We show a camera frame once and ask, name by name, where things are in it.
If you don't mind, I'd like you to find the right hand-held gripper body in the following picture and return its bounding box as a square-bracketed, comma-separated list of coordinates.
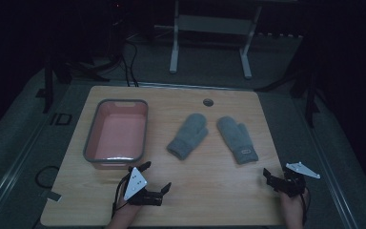
[274, 161, 321, 198]

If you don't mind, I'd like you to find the grey tape tag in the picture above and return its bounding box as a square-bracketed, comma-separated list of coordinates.
[45, 190, 63, 203]

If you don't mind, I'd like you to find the person's right hand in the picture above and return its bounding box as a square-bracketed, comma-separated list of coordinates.
[279, 189, 310, 220]

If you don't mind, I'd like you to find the black metal stand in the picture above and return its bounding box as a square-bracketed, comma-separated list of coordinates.
[35, 56, 59, 115]

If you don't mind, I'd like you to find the white metal desk frame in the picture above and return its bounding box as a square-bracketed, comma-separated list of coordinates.
[169, 0, 263, 80]

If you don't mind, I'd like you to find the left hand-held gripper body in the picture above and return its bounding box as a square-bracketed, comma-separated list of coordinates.
[120, 166, 165, 207]

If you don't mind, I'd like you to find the looped black floor cable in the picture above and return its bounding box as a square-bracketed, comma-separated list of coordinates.
[34, 165, 61, 190]

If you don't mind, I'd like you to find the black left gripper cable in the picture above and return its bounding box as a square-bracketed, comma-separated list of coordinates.
[111, 173, 132, 219]

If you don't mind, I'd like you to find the person's left hand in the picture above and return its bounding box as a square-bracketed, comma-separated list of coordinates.
[112, 190, 142, 223]

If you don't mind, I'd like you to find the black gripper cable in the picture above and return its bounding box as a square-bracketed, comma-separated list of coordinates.
[111, 173, 132, 219]
[299, 187, 312, 225]

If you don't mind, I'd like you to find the pink basin with grey rim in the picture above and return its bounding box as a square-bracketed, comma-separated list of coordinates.
[82, 98, 150, 171]

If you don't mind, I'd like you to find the plain grey knitted mitten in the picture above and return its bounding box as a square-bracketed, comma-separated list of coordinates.
[166, 113, 210, 161]

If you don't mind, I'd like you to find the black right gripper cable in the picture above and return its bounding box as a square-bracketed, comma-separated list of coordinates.
[299, 187, 312, 225]

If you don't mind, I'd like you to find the grey knitted mitten with label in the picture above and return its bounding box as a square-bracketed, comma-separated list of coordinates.
[215, 115, 259, 165]

